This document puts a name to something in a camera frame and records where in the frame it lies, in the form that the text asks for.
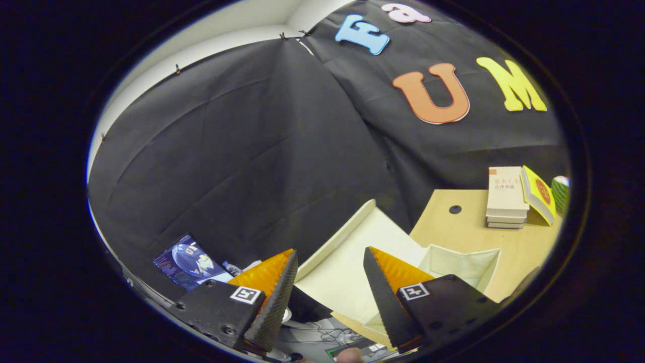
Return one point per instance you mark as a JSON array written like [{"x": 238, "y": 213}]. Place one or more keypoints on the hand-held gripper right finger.
[{"x": 385, "y": 302}]

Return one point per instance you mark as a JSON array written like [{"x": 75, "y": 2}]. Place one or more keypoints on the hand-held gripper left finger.
[{"x": 274, "y": 307}]

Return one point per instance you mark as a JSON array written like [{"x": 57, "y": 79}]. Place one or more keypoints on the cream fabric storage box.
[{"x": 347, "y": 267}]

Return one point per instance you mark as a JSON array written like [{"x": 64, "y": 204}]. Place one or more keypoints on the clear plastic bottle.
[{"x": 232, "y": 268}]

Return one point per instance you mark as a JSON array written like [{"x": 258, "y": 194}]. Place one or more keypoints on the blue cover book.
[{"x": 505, "y": 226}]

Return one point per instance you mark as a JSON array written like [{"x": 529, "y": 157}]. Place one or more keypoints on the thick white-edged book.
[{"x": 505, "y": 220}]

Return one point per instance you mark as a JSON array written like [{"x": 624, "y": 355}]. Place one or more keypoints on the beige cover book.
[{"x": 505, "y": 194}]

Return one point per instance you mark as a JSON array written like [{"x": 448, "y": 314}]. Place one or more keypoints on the yellow book with red circle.
[{"x": 540, "y": 194}]

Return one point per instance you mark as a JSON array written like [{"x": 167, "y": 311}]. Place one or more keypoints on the green striped plush cushion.
[{"x": 561, "y": 194}]

